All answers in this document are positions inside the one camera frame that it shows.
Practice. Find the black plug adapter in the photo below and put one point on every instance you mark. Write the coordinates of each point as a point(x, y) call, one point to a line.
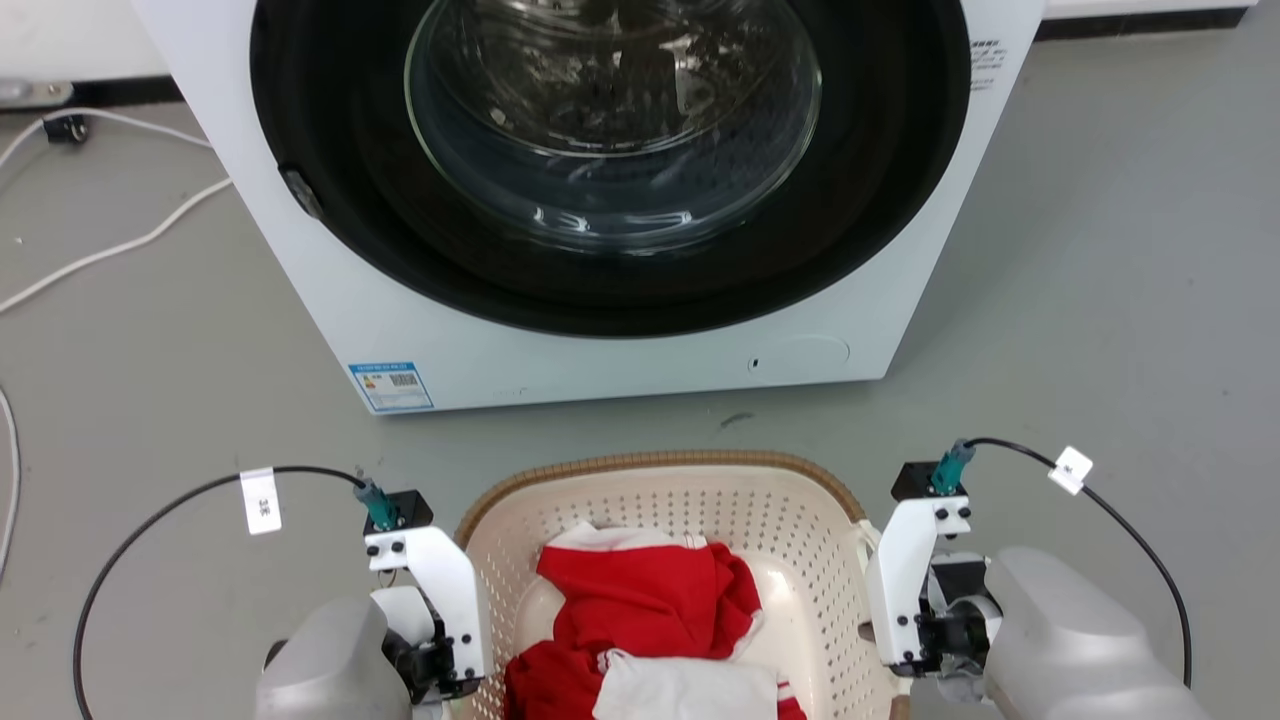
point(66, 128)

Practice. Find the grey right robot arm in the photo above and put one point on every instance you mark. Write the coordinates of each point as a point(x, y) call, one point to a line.
point(1070, 640)

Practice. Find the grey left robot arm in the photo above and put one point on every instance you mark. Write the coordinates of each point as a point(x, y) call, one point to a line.
point(325, 665)

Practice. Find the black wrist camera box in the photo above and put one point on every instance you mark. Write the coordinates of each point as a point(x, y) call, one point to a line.
point(915, 480)
point(405, 508)

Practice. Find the grey metal floor fixture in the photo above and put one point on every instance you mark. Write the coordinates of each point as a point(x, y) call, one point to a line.
point(30, 92)

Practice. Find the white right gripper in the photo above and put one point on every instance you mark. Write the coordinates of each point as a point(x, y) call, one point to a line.
point(900, 580)

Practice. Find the white cloth garment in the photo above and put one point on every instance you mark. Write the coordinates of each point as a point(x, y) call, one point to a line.
point(685, 690)

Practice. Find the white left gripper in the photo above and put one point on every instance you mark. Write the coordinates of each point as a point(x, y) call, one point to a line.
point(445, 585)

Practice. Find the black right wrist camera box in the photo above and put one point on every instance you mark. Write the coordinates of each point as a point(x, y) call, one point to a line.
point(915, 480)

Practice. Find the white front-load washing machine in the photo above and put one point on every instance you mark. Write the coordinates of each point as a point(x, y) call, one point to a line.
point(640, 365)

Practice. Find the black round glass washer door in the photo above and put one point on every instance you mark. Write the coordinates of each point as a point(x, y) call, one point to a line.
point(400, 250)

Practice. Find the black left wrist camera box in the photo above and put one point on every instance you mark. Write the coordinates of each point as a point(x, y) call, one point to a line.
point(405, 508)

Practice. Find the blue energy label sticker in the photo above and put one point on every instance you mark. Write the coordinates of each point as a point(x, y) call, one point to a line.
point(391, 386)

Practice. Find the cream perforated laundry basket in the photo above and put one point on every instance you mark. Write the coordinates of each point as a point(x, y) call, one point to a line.
point(660, 505)

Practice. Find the red and white garment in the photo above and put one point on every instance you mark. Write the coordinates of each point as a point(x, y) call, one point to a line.
point(650, 600)

